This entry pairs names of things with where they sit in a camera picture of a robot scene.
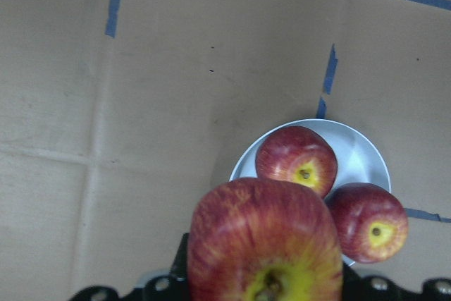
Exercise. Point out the image right gripper black right finger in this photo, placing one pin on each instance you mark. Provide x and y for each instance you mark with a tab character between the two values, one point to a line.
351	287

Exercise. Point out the image right gripper black left finger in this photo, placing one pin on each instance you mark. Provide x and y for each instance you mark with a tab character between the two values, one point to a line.
178	270

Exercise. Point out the striped red yellow apple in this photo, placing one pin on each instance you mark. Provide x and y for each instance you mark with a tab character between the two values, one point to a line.
259	239

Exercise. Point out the red apple plate back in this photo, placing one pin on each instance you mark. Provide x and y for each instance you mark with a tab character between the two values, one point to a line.
372	224

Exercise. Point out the red apple plate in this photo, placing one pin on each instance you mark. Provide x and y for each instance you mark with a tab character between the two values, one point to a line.
299	155
372	224

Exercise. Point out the silver metal plate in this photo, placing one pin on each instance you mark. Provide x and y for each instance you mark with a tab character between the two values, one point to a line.
358	160

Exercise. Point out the red apple plate front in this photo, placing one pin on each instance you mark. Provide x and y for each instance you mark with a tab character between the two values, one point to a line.
299	155

